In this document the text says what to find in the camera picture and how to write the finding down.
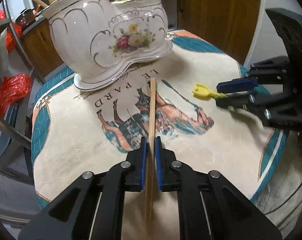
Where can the white floral ceramic utensil holder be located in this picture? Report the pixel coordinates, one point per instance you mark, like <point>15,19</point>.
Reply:
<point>99,39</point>

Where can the kitchen counter with wood cabinets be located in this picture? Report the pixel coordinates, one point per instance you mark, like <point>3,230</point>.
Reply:
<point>228,24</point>

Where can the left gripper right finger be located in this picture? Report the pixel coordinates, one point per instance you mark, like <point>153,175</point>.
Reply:
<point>209,206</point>

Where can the red plastic bag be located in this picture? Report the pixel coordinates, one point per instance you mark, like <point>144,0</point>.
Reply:
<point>12,90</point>

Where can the printed horse placemat cloth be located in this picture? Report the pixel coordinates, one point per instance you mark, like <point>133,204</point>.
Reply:
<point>171,149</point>

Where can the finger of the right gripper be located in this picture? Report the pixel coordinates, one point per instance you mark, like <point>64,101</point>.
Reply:
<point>253,102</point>
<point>246,84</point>

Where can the yellow plastic scoop utensil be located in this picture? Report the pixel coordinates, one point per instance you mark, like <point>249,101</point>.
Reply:
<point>203,91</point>

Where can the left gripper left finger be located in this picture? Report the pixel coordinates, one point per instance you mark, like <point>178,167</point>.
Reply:
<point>92,206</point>

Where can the metal storage shelf rack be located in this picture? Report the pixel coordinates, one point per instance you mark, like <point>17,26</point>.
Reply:
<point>15,121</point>

